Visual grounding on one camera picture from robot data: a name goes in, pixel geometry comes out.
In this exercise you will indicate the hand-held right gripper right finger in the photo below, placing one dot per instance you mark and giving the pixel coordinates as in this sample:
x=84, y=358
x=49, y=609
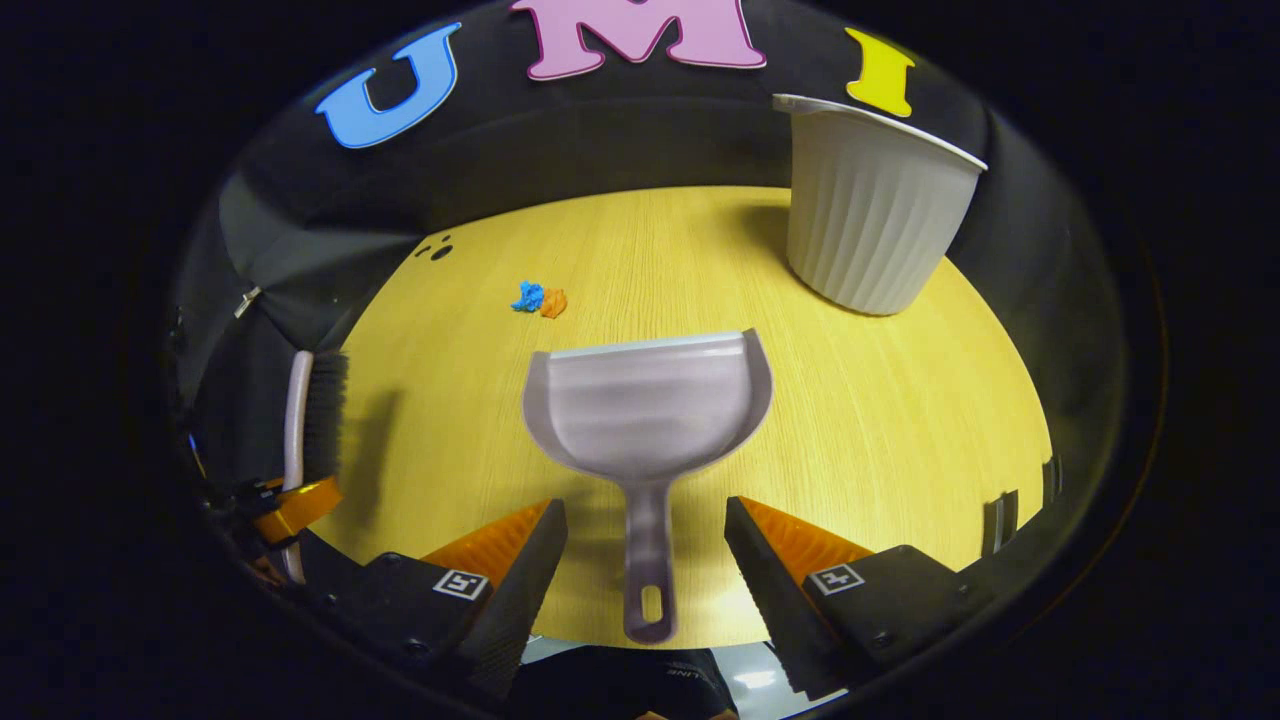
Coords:
x=765, y=590

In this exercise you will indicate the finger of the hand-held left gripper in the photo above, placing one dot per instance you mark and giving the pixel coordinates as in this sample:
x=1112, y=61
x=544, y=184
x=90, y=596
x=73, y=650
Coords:
x=300, y=510

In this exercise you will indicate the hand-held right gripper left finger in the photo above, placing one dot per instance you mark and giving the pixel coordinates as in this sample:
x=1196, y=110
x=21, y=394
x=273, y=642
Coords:
x=525, y=590

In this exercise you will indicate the small pink broom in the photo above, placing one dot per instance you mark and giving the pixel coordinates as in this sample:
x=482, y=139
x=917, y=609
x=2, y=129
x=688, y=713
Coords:
x=297, y=420

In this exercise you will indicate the pale pink dustpan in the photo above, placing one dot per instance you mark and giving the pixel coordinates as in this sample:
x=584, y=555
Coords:
x=645, y=410

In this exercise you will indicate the orange paper scrap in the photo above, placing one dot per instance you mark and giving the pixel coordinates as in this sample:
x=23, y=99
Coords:
x=553, y=303

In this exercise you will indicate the blue paper scrap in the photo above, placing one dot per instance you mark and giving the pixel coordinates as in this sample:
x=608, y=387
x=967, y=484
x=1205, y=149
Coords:
x=528, y=297

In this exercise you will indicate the white ribbed garbage bin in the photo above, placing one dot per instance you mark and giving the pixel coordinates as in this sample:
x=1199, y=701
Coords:
x=870, y=220

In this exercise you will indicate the yellow wooden desktop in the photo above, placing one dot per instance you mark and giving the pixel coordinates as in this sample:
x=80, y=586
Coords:
x=900, y=400

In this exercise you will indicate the white cloth clip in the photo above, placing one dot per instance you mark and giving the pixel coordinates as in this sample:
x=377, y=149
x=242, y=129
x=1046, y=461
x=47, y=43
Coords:
x=246, y=302

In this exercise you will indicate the black backdrop cloth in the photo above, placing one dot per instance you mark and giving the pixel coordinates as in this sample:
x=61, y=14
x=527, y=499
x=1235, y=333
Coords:
x=600, y=140

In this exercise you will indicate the black desk edge bracket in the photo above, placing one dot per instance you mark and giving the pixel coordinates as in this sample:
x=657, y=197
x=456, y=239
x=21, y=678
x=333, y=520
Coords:
x=1052, y=480
x=1000, y=522

